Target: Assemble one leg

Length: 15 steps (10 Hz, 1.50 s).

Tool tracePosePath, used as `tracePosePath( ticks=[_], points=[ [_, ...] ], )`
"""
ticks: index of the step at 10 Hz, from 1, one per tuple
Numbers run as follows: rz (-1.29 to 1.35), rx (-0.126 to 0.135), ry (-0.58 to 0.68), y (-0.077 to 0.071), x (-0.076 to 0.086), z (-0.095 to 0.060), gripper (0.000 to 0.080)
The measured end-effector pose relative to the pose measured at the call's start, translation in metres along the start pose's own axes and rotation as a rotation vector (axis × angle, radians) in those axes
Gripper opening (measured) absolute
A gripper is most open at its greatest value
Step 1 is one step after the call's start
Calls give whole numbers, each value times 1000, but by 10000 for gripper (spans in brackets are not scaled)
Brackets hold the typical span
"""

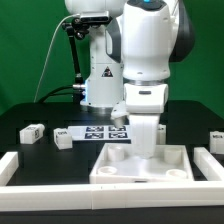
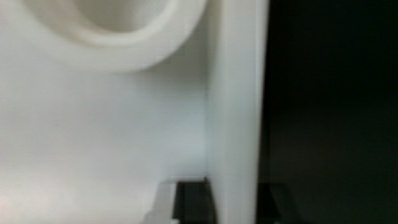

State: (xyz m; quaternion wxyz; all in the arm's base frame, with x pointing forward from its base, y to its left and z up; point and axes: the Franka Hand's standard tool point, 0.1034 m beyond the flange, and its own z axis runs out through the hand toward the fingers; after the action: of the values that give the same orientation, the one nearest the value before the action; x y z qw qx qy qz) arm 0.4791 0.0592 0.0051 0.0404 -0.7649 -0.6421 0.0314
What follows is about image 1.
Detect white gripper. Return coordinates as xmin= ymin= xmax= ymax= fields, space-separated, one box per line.
xmin=110 ymin=101 xmax=161 ymax=160

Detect white square table top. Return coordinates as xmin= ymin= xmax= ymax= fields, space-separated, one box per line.
xmin=89 ymin=143 xmax=194 ymax=184

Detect black cables at base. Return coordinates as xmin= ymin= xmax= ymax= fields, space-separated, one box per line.
xmin=36 ymin=85 xmax=83 ymax=104

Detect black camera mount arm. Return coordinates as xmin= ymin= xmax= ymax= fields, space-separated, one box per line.
xmin=62 ymin=20 xmax=88 ymax=103

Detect white U-shaped fence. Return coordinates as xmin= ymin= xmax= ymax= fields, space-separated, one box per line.
xmin=0 ymin=152 xmax=224 ymax=212

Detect white cable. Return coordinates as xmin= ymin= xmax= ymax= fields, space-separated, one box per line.
xmin=33 ymin=13 xmax=81 ymax=103

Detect white sheet with markers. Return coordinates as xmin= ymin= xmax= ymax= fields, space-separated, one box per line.
xmin=68 ymin=125 xmax=130 ymax=141

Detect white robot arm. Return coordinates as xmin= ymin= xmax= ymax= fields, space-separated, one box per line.
xmin=64 ymin=0 xmax=194 ymax=159

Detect grey camera on mount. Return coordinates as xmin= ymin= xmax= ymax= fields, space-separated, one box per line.
xmin=80 ymin=11 xmax=110 ymax=23

